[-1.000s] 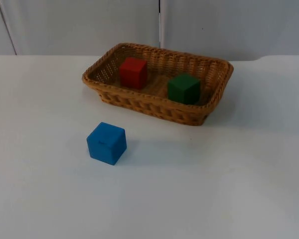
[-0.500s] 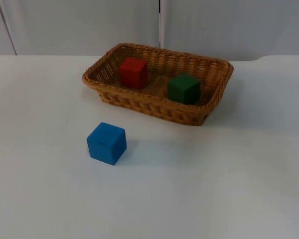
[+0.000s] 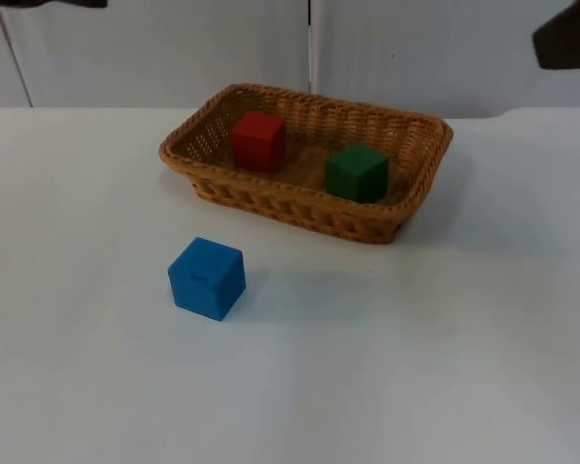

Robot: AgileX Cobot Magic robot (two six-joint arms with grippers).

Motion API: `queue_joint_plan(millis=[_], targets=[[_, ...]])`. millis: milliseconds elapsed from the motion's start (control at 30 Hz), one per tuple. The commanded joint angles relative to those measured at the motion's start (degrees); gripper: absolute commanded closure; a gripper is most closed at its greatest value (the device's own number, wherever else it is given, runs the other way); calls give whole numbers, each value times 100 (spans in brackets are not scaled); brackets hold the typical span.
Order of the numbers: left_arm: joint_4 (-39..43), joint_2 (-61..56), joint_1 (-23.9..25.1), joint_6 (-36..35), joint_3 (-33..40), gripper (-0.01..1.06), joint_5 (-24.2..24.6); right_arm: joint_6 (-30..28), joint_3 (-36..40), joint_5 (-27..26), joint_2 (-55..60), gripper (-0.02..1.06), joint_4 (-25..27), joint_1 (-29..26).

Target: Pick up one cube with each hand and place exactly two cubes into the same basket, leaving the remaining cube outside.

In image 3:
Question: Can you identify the pale brown wicker basket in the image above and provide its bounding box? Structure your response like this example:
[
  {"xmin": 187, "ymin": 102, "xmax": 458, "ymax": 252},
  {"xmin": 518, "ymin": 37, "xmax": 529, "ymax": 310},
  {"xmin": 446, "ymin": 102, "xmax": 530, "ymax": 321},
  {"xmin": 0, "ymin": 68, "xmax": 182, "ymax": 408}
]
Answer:
[{"xmin": 158, "ymin": 82, "xmax": 454, "ymax": 246}]

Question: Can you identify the green cube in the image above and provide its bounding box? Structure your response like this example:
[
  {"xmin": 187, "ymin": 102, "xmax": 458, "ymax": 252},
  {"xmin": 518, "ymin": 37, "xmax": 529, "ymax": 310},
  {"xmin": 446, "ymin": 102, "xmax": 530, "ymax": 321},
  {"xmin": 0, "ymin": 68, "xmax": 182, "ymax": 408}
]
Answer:
[{"xmin": 324, "ymin": 142, "xmax": 391, "ymax": 205}]

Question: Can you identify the red cube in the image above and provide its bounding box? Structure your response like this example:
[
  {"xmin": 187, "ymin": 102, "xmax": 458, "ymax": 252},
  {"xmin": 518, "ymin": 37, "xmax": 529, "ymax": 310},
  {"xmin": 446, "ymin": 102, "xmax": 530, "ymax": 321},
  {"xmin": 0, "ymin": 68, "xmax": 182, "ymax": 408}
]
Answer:
[{"xmin": 230, "ymin": 110, "xmax": 287, "ymax": 175}]

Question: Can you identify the blue cube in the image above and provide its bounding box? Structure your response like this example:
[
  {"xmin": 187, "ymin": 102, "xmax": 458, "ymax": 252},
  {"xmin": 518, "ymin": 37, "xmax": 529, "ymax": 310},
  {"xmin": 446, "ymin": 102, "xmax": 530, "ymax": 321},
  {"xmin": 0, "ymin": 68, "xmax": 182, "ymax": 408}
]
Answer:
[{"xmin": 167, "ymin": 236, "xmax": 247, "ymax": 322}]

